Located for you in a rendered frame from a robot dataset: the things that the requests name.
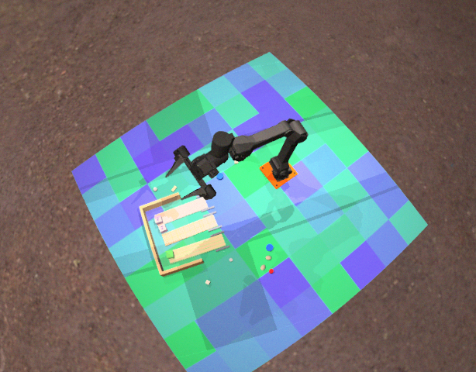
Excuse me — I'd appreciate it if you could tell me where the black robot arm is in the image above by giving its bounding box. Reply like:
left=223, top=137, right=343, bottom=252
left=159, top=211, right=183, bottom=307
left=191, top=119, right=309, bottom=182

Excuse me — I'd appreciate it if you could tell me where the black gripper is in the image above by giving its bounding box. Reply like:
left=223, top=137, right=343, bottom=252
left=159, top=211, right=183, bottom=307
left=166, top=145, right=217, bottom=201

